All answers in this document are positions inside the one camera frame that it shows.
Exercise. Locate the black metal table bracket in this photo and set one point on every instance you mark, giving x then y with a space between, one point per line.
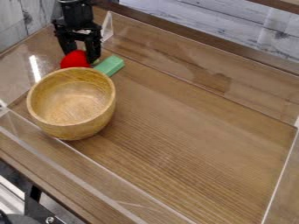
35 210

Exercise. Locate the green rectangular block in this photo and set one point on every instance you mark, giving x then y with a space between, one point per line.
110 65

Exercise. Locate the wooden bowl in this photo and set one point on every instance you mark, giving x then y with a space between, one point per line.
72 103

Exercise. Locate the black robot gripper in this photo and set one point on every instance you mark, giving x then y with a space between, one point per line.
74 25

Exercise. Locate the clear acrylic corner bracket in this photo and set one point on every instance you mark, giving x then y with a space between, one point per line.
107 27

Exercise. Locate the red plush strawberry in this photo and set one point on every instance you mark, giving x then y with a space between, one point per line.
76 59

